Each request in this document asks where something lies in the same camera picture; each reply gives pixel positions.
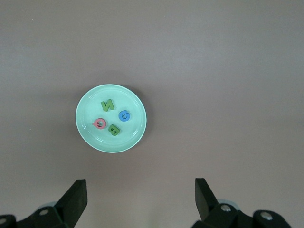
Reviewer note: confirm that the green letter N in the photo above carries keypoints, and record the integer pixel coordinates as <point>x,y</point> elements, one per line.
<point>104,107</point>

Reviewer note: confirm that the blue letter G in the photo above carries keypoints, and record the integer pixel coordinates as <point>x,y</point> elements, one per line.
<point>121,116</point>

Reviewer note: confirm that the pink letter Q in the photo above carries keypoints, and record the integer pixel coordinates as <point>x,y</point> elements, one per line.
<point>96,124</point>

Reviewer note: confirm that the brown table mat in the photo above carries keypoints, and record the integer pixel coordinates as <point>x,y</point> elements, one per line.
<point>213,71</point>

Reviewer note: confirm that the green plate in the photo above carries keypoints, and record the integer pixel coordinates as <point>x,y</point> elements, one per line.
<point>133,137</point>

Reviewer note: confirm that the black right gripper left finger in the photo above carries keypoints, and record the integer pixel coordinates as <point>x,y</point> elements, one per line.
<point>69,206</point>

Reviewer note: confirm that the green letter B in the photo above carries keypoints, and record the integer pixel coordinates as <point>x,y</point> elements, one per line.
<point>111,129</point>

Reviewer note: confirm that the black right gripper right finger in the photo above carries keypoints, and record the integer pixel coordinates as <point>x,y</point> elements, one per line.
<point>209,209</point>

